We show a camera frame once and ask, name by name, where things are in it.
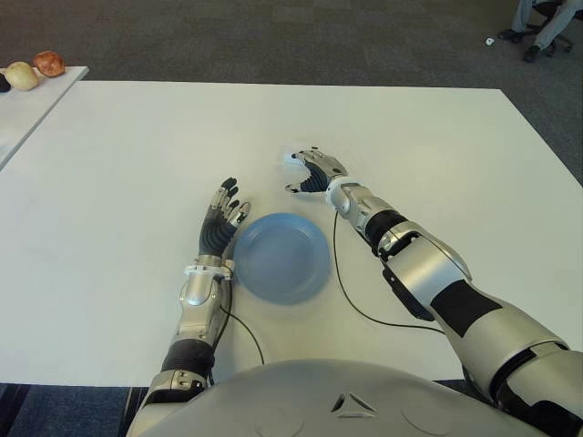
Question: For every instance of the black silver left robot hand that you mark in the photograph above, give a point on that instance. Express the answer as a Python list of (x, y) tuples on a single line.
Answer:
[(214, 236)]

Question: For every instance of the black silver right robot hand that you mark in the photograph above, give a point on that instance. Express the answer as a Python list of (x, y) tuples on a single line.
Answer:
[(323, 170)]

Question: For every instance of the white square charger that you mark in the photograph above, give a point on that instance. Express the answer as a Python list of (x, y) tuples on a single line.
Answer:
[(288, 160)]

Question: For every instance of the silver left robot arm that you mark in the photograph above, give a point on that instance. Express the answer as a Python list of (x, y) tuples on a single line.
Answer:
[(196, 291)]

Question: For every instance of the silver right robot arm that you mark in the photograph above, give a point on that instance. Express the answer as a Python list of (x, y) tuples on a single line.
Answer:
[(432, 268)]

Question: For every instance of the blue plastic plate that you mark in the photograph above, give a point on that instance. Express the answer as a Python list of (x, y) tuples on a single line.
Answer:
[(282, 257)]

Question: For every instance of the grey robot torso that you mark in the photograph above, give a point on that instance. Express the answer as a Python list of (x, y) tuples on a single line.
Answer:
[(319, 400)]

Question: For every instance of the white side table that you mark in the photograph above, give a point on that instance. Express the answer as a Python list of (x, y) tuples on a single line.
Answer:
[(41, 98)]

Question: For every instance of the red-brown round fruit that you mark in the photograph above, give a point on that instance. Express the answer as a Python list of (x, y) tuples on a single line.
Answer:
[(49, 64)]

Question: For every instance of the pale yellow round fruit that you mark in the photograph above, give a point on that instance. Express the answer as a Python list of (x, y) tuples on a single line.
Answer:
[(23, 76)]

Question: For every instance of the small black round object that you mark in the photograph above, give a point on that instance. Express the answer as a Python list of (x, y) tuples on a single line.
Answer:
[(3, 84)]

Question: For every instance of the seated person in grey trousers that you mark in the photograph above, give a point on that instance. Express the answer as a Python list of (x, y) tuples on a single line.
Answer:
[(549, 32)]

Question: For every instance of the black office chair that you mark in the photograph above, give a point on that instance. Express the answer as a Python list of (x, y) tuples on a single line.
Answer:
[(565, 43)]

